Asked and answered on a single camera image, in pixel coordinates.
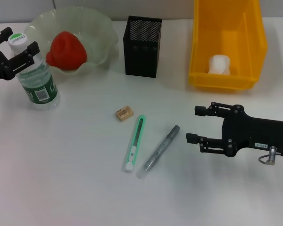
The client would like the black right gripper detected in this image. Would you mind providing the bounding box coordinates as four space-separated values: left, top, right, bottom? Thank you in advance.
185 101 283 158

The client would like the clear water bottle green label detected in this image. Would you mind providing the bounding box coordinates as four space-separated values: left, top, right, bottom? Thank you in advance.
8 32 61 111

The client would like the red-orange fruit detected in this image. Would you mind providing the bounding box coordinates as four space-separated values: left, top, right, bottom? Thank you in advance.
45 31 88 71

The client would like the grey marker pen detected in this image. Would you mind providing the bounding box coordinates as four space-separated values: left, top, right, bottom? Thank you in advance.
136 124 180 178

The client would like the white paper ball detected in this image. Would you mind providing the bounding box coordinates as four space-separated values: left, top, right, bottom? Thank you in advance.
207 54 232 75

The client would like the green utility knife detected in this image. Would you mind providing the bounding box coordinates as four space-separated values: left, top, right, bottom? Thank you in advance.
121 114 147 173

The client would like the tan eraser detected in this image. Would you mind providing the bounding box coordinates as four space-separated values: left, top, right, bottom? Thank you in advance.
115 105 134 122

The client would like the pale green glass fruit plate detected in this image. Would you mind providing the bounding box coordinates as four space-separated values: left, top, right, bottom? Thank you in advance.
23 6 120 76

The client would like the black mesh pen holder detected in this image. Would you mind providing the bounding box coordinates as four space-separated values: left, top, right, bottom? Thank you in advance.
122 16 163 78

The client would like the yellow plastic bin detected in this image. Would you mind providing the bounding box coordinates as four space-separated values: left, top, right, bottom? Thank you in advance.
188 0 268 91

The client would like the right gripper silver connector cable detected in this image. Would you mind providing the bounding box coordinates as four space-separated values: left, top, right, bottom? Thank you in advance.
258 145 283 166

